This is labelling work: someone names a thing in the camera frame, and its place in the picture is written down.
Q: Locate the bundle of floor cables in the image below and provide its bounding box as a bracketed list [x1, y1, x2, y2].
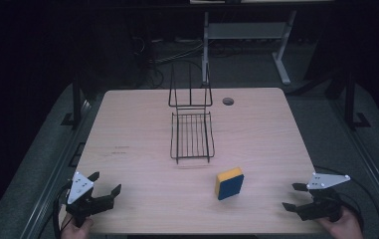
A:
[130, 34, 208, 91]

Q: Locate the person's right hand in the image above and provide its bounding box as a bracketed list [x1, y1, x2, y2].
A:
[317, 207, 365, 239]

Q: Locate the white metal desk frame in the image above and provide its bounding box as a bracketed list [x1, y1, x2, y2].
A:
[201, 9, 297, 86]

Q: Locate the yellow and blue sponge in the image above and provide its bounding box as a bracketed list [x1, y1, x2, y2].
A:
[214, 166, 246, 201]

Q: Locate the metal floor rail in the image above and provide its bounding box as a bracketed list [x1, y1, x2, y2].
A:
[330, 99, 379, 222]
[19, 99, 94, 239]

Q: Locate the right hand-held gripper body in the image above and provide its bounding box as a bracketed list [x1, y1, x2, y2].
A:
[295, 171, 351, 223]

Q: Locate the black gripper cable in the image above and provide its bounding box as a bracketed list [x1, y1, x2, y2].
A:
[338, 192, 366, 235]
[313, 164, 379, 239]
[51, 180, 74, 239]

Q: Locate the black metal stand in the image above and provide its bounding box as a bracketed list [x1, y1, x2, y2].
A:
[342, 69, 372, 130]
[61, 76, 91, 128]

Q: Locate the person's left hand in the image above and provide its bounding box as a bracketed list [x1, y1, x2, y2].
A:
[60, 212, 95, 239]

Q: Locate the black wire rack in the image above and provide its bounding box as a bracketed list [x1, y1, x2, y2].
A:
[167, 63, 216, 165]

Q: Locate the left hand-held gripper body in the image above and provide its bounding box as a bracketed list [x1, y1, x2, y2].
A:
[65, 170, 115, 228]

